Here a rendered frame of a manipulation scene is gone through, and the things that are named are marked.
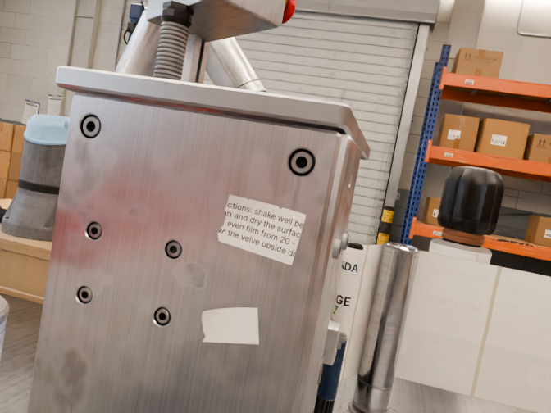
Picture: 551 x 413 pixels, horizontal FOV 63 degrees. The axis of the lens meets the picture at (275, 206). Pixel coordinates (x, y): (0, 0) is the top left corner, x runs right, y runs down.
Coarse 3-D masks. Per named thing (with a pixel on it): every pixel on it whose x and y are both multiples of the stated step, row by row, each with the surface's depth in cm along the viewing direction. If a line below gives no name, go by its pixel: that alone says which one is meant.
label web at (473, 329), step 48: (336, 288) 43; (432, 288) 49; (480, 288) 48; (528, 288) 47; (432, 336) 49; (480, 336) 48; (528, 336) 47; (336, 384) 42; (432, 384) 49; (480, 384) 48; (528, 384) 48
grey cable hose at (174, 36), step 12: (168, 12) 49; (180, 12) 49; (192, 12) 51; (168, 24) 49; (180, 24) 50; (168, 36) 49; (180, 36) 50; (168, 48) 50; (180, 48) 50; (156, 60) 51; (168, 60) 50; (180, 60) 51; (156, 72) 50; (168, 72) 50; (180, 72) 51
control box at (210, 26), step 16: (160, 0) 55; (176, 0) 52; (192, 0) 49; (208, 0) 47; (224, 0) 47; (240, 0) 48; (256, 0) 49; (272, 0) 51; (160, 16) 56; (192, 16) 53; (208, 16) 52; (224, 16) 51; (240, 16) 50; (256, 16) 50; (272, 16) 51; (192, 32) 60; (208, 32) 59; (224, 32) 57; (240, 32) 56
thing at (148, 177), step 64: (128, 128) 16; (192, 128) 15; (256, 128) 15; (64, 192) 16; (128, 192) 16; (192, 192) 15; (256, 192) 15; (320, 192) 14; (64, 256) 17; (128, 256) 16; (192, 256) 15; (256, 256) 15; (320, 256) 14; (64, 320) 17; (128, 320) 16; (192, 320) 15; (320, 320) 16; (64, 384) 17; (128, 384) 16; (192, 384) 15; (256, 384) 15
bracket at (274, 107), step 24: (72, 72) 16; (96, 72) 16; (120, 96) 16; (144, 96) 16; (168, 96) 15; (192, 96) 15; (216, 96) 15; (240, 96) 15; (264, 96) 14; (288, 96) 14; (288, 120) 15; (312, 120) 14; (336, 120) 14; (360, 144) 20
